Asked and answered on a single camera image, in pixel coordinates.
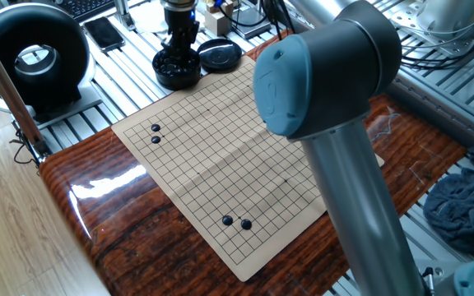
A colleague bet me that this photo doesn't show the black keyboard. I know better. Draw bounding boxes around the black keyboard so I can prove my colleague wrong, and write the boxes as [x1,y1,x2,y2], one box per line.
[51,0,117,22]

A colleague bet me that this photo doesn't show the brown frame post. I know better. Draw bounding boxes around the brown frame post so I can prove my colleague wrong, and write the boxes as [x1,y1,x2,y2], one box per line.
[0,16,53,160]

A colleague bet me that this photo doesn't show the silver mounting plate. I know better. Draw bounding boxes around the silver mounting plate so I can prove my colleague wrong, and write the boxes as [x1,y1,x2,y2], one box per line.
[388,0,474,58]

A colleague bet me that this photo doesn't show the beige go board mat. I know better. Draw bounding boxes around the beige go board mat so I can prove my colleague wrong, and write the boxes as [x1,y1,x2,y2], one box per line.
[111,55,386,283]

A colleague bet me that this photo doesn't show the black glossy bowl lid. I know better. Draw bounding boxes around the black glossy bowl lid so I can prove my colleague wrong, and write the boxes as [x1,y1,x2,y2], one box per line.
[197,38,244,74]

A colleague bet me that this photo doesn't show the black smartphone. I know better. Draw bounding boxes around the black smartphone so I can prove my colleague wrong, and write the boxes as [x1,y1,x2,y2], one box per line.
[82,16,127,53]

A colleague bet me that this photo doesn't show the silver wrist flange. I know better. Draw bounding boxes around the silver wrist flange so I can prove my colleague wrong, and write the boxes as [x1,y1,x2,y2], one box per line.
[160,0,199,12]

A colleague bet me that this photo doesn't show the short metal post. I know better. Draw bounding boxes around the short metal post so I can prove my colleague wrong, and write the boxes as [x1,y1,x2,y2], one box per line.
[113,0,136,32]

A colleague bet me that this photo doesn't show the black flat scale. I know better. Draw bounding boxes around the black flat scale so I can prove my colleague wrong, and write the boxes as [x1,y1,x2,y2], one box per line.
[230,6,272,40]

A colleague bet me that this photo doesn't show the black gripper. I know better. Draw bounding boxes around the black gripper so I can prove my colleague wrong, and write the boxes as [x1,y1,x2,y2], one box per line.
[160,6,202,69]

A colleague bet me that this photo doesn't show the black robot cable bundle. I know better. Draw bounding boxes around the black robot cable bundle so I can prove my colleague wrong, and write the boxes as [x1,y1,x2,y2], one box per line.
[259,0,300,42]

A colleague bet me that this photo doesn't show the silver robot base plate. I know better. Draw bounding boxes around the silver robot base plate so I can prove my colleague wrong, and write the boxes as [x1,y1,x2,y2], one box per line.
[416,258,458,296]

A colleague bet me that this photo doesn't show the wooden block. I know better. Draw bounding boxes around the wooden block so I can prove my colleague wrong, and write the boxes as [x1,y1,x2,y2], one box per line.
[203,0,235,37]

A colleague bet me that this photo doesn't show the black bowl of go stones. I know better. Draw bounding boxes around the black bowl of go stones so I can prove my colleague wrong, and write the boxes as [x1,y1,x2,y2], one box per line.
[151,47,203,92]

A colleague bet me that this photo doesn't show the grey blue crumpled cloth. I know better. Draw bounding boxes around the grey blue crumpled cloth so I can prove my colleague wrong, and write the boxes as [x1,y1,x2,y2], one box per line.
[422,147,474,256]

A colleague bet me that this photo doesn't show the pale grey round pedestal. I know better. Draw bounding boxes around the pale grey round pedestal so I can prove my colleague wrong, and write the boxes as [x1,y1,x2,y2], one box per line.
[416,0,474,41]

